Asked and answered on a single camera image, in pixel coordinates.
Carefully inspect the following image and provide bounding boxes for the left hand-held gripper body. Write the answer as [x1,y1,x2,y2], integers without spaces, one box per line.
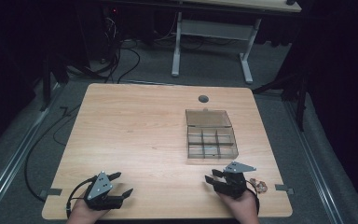
[83,171,126,211]

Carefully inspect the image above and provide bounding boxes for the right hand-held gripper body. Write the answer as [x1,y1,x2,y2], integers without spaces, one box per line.
[213,161,257,200]

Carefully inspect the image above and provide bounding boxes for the person's left hand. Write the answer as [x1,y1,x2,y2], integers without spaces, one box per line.
[66,198,110,224]

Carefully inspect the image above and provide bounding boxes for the person's right hand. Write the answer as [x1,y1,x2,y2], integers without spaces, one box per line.
[215,188,261,224]

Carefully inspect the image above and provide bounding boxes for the small brownish trinkets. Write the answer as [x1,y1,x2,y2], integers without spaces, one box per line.
[249,177,269,194]

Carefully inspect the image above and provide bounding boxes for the clear plastic compartment box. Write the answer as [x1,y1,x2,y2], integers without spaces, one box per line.
[185,107,240,161]

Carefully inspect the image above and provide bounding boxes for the grey tape strip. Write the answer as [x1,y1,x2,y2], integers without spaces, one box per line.
[274,183,295,196]
[39,188,63,200]

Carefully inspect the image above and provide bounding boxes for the black metal stand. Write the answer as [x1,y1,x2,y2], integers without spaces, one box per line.
[38,50,71,112]
[252,69,310,133]

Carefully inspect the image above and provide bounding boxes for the white-framed desk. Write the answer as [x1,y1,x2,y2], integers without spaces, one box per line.
[171,0,303,85]

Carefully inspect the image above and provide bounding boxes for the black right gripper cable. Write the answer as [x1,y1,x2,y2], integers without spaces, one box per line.
[244,179,261,217]

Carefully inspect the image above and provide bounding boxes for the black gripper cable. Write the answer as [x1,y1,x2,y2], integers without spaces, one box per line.
[65,175,98,218]
[244,179,261,217]

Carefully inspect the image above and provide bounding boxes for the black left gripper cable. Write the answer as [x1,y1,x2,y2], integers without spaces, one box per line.
[65,175,98,218]

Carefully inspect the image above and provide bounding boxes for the black floor cable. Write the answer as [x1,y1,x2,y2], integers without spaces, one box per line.
[23,105,82,203]

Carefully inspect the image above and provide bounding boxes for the metal floor rail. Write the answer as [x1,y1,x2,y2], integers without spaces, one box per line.
[283,98,347,224]
[0,83,63,220]

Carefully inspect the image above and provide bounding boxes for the bundle of black cables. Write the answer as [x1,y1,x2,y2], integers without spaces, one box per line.
[87,7,142,84]

